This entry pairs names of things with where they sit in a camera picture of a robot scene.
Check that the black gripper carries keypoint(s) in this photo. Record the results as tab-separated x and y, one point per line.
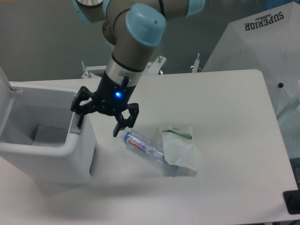
110	99

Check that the clear plastic water bottle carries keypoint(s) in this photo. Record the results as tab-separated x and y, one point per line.
147	149

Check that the white push-button trash can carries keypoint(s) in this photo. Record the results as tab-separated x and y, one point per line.
39	133

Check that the white and green plastic pouch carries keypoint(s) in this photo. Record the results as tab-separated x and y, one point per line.
179	146

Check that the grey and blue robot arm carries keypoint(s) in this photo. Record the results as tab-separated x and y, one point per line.
134	28

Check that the white Superior umbrella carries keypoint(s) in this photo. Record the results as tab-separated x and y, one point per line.
269	42

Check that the black device at table edge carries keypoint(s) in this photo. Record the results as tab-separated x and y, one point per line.
292	201

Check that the white metal mounting frame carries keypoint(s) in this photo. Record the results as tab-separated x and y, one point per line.
152	68

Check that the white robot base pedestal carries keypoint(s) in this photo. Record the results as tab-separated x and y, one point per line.
108	33

